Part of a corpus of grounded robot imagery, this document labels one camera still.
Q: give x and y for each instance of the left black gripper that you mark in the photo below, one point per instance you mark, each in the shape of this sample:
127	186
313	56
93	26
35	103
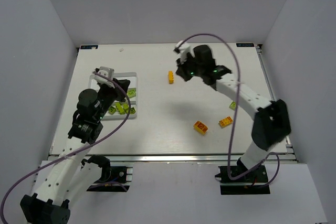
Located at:
119	86

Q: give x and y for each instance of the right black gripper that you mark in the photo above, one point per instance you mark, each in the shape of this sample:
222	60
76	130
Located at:
184	70

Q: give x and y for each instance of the light green lego brick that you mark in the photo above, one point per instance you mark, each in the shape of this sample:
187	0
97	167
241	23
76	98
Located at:
131	93

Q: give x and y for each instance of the long orange lego brick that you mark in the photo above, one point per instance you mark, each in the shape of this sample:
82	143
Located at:
171	77

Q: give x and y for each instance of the small dark green lego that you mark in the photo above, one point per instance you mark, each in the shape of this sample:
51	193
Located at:
112	110

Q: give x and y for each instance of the pale green lego brick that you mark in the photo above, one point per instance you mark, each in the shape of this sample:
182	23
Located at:
232	105

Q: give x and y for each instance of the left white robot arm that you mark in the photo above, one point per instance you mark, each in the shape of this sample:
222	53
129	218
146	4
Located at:
71	175

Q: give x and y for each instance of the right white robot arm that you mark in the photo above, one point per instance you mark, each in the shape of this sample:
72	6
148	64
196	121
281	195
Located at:
270	118

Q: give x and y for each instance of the white compartment tray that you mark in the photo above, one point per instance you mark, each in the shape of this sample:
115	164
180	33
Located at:
132	76

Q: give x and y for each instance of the left blue label sticker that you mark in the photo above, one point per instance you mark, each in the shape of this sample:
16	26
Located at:
88	47

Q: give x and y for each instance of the blue label sticker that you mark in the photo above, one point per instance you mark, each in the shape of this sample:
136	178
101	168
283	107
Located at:
245	44
88	47

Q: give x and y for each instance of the right blue label sticker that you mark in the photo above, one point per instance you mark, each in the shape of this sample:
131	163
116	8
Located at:
245	44

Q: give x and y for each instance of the orange curved lego brick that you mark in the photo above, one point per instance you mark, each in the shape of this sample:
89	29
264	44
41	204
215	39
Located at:
200	127

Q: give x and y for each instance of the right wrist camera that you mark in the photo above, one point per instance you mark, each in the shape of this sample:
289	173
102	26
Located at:
183	49

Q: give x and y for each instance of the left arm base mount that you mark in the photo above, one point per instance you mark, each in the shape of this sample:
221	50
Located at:
118	179

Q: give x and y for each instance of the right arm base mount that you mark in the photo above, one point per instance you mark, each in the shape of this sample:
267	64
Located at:
250	184

